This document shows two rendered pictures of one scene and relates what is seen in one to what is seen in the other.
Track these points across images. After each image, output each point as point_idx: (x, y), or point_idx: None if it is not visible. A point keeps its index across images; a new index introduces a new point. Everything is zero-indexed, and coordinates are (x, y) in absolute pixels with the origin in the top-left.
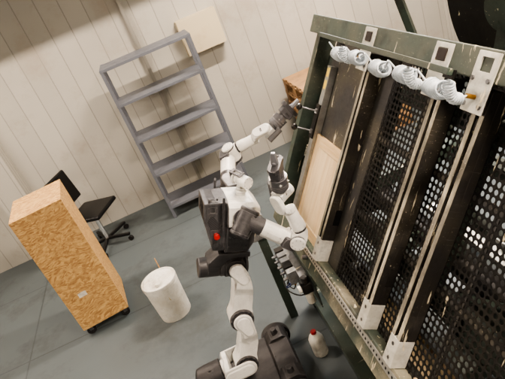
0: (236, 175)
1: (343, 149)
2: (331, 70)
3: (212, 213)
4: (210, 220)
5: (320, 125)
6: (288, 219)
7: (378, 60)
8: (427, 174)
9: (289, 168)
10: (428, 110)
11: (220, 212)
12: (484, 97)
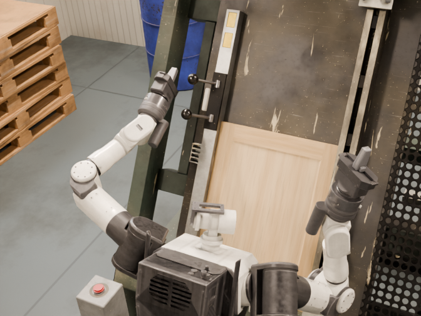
0: (214, 212)
1: (347, 133)
2: (239, 16)
3: (212, 298)
4: (208, 314)
5: (224, 106)
6: (337, 264)
7: None
8: None
9: (145, 191)
10: None
11: (220, 291)
12: None
